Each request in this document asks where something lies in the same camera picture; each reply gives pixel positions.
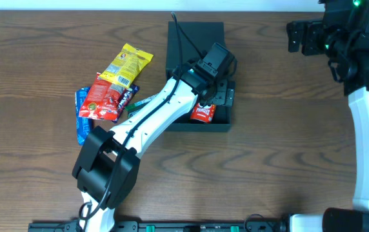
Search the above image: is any red Pringles can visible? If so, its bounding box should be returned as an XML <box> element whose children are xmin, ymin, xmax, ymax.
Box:
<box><xmin>190</xmin><ymin>103</ymin><xmax>216</xmax><ymax>124</ymax></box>

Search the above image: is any black gift box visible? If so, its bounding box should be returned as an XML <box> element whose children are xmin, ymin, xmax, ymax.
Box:
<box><xmin>166</xmin><ymin>22</ymin><xmax>235</xmax><ymax>132</ymax></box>

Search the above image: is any yellow snack bag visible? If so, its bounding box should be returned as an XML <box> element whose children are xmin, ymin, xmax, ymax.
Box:
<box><xmin>99</xmin><ymin>43</ymin><xmax>154</xmax><ymax>88</ymax></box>

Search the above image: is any red candy bag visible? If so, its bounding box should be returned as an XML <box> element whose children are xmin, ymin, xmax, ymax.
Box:
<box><xmin>78</xmin><ymin>73</ymin><xmax>126</xmax><ymax>122</ymax></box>

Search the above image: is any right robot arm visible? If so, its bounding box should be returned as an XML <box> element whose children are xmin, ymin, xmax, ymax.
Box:
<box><xmin>277</xmin><ymin>0</ymin><xmax>369</xmax><ymax>231</ymax></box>

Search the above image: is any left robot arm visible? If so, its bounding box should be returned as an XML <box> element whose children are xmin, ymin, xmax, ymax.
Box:
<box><xmin>72</xmin><ymin>43</ymin><xmax>237</xmax><ymax>231</ymax></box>

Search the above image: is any green gum pack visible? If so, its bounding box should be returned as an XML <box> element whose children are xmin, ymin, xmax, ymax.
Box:
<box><xmin>125</xmin><ymin>95</ymin><xmax>157</xmax><ymax>118</ymax></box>

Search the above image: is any purple Dairy Milk bar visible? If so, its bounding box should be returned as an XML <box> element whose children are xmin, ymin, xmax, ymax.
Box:
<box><xmin>112</xmin><ymin>84</ymin><xmax>140</xmax><ymax>123</ymax></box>

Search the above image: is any blue cookie packet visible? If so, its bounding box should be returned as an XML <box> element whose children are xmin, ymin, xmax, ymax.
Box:
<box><xmin>75</xmin><ymin>87</ymin><xmax>93</xmax><ymax>146</ymax></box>

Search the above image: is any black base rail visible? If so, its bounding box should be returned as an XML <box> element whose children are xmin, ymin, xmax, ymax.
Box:
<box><xmin>28</xmin><ymin>220</ymin><xmax>290</xmax><ymax>232</ymax></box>

